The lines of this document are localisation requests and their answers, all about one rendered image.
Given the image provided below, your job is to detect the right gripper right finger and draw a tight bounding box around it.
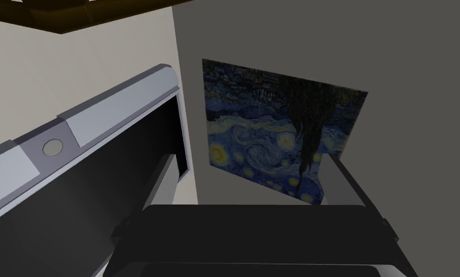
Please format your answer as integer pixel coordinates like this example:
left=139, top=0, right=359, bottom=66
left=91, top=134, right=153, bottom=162
left=320, top=153, right=368, bottom=209

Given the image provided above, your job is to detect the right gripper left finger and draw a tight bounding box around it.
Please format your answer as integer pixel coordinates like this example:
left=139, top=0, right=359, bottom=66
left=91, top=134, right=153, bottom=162
left=142, top=153, right=178, bottom=212

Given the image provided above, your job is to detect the silver appliance with black door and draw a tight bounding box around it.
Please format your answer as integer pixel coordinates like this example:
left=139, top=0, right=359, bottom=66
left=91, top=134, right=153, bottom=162
left=0, top=63, right=191, bottom=277

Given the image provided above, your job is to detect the blue starry night painting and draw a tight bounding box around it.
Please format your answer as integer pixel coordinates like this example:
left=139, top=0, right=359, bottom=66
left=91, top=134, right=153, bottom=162
left=201, top=58, right=369, bottom=205

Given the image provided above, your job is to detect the dark brown wooden furniture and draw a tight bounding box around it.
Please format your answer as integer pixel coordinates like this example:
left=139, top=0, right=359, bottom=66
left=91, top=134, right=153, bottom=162
left=0, top=0, right=194, bottom=35

